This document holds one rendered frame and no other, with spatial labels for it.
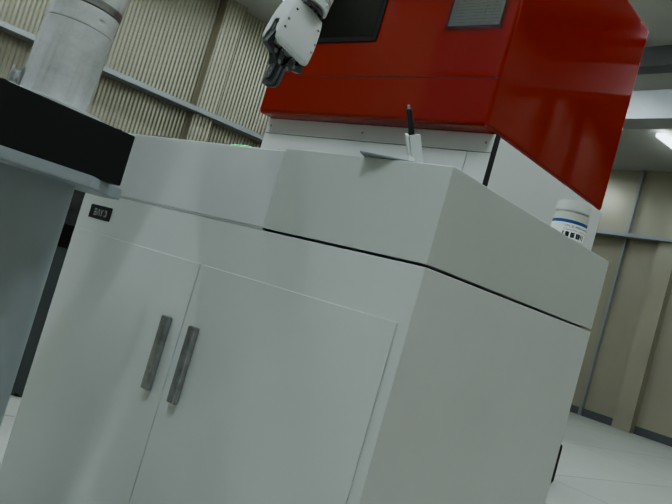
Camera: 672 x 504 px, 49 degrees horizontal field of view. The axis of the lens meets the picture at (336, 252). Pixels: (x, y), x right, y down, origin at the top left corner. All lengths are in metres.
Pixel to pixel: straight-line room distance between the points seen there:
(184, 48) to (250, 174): 8.76
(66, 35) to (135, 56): 8.41
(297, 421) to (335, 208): 0.34
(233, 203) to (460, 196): 0.45
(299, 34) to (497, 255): 0.59
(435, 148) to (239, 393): 0.91
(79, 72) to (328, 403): 0.70
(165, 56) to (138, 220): 8.42
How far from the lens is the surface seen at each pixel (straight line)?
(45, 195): 1.32
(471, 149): 1.83
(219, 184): 1.39
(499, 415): 1.33
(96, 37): 1.37
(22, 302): 1.34
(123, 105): 9.66
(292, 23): 1.47
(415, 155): 1.49
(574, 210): 1.55
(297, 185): 1.24
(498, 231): 1.19
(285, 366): 1.17
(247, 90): 10.49
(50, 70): 1.35
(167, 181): 1.52
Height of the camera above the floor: 0.74
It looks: 3 degrees up
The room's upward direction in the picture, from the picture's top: 16 degrees clockwise
